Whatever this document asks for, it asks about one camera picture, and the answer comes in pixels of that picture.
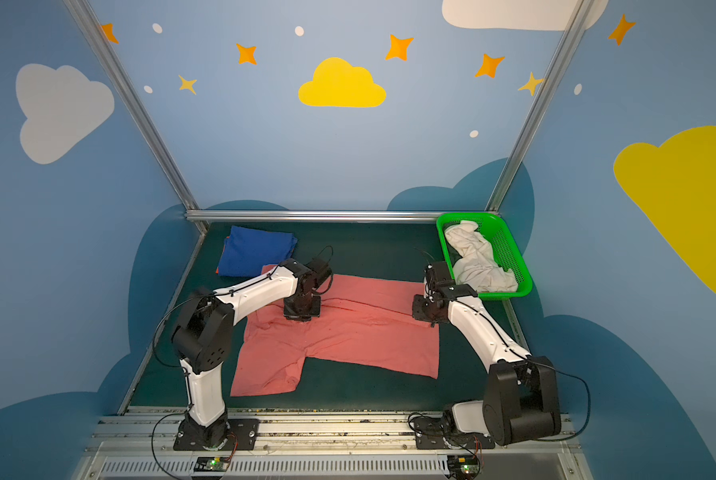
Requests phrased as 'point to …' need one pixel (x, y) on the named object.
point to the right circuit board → (462, 466)
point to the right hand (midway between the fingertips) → (424, 308)
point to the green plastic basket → (506, 252)
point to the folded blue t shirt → (247, 250)
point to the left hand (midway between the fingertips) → (313, 319)
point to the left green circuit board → (211, 464)
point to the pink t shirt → (362, 321)
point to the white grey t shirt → (477, 267)
